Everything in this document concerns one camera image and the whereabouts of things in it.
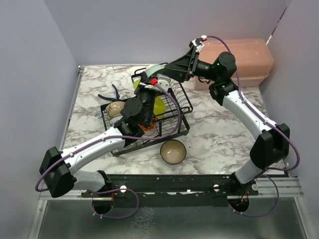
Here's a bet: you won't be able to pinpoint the pale teal bowl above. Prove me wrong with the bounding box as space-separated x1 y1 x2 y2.
145 64 164 78

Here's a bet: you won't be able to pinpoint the aluminium frame rail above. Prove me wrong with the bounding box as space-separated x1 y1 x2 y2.
256 177 304 198

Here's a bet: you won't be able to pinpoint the black rimmed bowl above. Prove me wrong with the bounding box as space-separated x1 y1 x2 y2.
160 139 186 165

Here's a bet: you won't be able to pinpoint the orange bowl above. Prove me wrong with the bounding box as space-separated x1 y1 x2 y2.
139 118 157 131

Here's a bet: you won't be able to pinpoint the black wire dish rack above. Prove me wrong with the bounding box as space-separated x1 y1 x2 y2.
111 80 193 157

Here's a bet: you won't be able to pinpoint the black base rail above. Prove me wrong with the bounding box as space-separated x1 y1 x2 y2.
81 174 258 208

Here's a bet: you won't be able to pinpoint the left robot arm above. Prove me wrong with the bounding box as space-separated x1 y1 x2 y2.
35 87 163 198

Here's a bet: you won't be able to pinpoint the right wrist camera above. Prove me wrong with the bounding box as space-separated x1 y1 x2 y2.
189 35 208 53

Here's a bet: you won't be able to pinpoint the pink plastic storage box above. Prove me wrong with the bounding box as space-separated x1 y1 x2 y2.
199 38 274 88

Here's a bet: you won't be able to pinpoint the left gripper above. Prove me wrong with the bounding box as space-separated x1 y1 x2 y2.
135 73 159 127

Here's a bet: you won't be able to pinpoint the white square bowl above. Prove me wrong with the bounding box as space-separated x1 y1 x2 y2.
133 78 140 90

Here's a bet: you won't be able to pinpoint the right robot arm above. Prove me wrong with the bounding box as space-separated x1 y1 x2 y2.
147 45 290 195

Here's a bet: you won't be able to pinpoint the beige floral bowl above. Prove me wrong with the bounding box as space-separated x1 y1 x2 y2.
105 101 125 119

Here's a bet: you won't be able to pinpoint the blue handled pliers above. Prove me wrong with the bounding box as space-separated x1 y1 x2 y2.
98 84 122 102

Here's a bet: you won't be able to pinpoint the yellow-green bowl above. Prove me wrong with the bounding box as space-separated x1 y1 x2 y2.
153 97 166 119

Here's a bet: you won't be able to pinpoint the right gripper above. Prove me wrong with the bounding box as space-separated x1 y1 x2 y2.
163 45 219 83

